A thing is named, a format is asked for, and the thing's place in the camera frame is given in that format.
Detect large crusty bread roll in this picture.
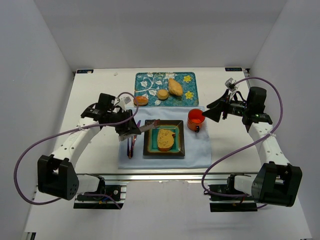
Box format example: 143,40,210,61
168,78,183,97

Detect iridescent purple fork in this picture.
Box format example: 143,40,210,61
126,139,131,159

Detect orange mug black handle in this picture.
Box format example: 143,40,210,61
187,108,205,133

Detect round sesame burger bun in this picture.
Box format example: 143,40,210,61
133,96,149,107

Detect light blue cloth placemat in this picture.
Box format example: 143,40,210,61
118,106,212,170

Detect aluminium frame rail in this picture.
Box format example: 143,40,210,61
74,171,261,183

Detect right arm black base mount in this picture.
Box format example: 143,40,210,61
206,184,258,213

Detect iridescent purple knife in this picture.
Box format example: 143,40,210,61
131,119,142,158

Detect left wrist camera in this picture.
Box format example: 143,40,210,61
118,96,132,109

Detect blue label corner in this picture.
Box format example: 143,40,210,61
224,67,243,72
76,69,94,74

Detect square green glazed plate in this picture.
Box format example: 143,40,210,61
143,120,185,159

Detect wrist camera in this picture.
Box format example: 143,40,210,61
224,77,238,93
118,96,132,109

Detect teal floral serving tray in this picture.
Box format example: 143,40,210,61
134,72,199,107

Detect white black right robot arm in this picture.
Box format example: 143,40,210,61
202,87,303,207

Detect sliced brown bread loaf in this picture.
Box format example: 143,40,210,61
157,128,176,152

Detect blue label left corner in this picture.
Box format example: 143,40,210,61
76,69,94,74

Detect stainless steel serving tongs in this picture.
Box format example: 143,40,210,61
118,119,160,142

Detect iridescent purple spoon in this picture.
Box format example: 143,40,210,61
127,137,134,159

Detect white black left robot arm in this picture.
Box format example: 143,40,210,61
37,93,141,200

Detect small round bread roll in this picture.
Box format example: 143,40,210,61
157,89,169,100

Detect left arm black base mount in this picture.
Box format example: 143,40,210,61
73,181,127,210

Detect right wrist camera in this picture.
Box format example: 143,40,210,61
224,77,238,93

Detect blue label right corner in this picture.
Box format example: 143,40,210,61
224,67,243,72

